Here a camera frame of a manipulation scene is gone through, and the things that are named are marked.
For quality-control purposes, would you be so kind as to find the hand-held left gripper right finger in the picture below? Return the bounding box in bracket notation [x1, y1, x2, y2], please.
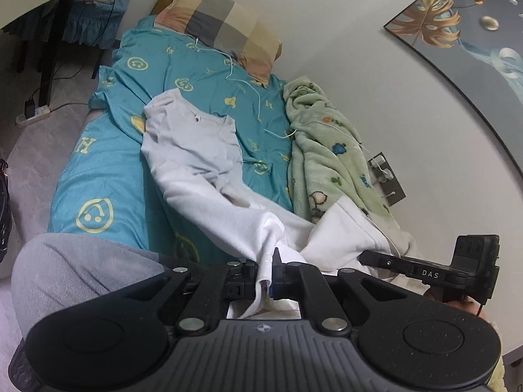
[271, 248, 414, 334]

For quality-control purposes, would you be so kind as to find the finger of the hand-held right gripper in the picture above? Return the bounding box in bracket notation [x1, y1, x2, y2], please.
[358, 250, 412, 277]

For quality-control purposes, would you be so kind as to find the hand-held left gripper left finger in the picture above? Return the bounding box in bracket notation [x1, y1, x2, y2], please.
[108, 259, 274, 334]

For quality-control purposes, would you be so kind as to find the white hoodie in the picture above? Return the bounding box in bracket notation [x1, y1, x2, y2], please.
[141, 89, 418, 320]

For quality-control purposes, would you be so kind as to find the person's right hand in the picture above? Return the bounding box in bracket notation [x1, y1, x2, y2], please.
[423, 290, 489, 319]

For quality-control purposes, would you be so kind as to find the yellow green cloth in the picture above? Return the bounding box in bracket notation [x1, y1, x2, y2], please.
[488, 355, 510, 392]

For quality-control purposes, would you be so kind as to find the green fleece blanket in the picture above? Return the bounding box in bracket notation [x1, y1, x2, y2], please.
[282, 75, 418, 254]

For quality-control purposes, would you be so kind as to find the person's grey pants leg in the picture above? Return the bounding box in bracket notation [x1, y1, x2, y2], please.
[11, 233, 177, 346]

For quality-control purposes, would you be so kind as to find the teal printed bed sheet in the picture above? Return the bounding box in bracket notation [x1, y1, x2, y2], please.
[47, 15, 295, 271]

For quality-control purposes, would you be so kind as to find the black plastic bag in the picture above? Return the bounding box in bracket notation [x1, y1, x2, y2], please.
[0, 158, 14, 265]

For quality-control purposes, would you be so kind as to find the plaid pillow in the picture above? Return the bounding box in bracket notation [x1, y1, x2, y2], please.
[154, 0, 282, 87]

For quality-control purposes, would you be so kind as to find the white power strip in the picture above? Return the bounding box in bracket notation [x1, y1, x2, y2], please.
[15, 104, 51, 128]

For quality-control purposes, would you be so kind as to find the black table leg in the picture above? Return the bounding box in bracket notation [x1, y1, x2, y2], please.
[39, 0, 73, 106]

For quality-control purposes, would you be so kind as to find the teal frilled chair cover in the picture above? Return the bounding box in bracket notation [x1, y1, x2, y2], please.
[61, 0, 128, 48]

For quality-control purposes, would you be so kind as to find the grey wall outlet panel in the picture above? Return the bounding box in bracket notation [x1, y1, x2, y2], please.
[367, 152, 406, 207]

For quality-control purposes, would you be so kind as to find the white charging cable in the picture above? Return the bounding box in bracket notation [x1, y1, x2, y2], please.
[190, 38, 402, 259]

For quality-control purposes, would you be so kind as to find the gold leaf wall picture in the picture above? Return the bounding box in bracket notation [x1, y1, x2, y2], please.
[383, 0, 523, 174]

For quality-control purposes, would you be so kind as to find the black power cable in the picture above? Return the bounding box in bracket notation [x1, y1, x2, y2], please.
[39, 64, 101, 116]

